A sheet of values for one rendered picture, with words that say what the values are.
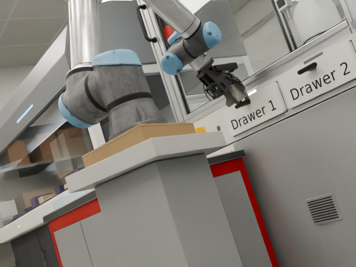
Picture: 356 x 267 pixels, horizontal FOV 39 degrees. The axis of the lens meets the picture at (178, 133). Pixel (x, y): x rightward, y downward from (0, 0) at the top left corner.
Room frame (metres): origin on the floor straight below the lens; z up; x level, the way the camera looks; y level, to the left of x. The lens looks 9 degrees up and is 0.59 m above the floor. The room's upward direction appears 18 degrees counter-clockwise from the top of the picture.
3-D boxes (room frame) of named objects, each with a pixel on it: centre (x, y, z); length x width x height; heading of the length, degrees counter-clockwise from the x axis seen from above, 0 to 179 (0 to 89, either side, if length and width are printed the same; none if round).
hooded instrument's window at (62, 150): (3.38, 0.48, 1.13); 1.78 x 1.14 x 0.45; 37
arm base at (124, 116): (1.20, 0.09, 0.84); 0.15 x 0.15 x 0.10
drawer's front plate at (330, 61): (1.56, -0.48, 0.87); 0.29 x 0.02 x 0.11; 37
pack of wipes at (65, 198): (1.97, 0.49, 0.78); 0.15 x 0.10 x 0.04; 34
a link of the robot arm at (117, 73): (1.21, 0.10, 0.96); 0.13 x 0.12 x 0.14; 51
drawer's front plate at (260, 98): (1.81, -0.28, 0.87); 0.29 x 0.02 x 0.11; 37
